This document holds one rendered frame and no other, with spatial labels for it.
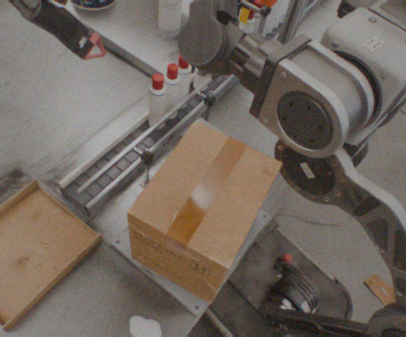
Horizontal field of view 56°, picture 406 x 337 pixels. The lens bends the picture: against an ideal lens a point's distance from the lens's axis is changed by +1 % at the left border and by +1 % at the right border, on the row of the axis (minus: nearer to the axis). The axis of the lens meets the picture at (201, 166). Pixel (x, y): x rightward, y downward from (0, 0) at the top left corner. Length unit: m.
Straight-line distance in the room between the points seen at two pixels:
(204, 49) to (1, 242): 0.78
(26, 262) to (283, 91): 0.81
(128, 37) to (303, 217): 1.33
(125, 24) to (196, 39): 1.03
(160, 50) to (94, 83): 0.28
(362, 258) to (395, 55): 1.74
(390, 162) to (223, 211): 1.97
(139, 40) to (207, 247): 0.97
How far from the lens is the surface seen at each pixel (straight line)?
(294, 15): 1.36
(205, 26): 0.61
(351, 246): 2.24
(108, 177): 1.13
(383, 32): 0.62
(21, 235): 1.15
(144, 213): 0.80
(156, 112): 1.17
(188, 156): 0.88
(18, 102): 1.43
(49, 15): 0.92
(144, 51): 1.50
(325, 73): 0.55
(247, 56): 0.58
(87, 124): 1.32
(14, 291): 1.09
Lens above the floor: 1.83
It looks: 56 degrees down
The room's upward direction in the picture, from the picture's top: 12 degrees clockwise
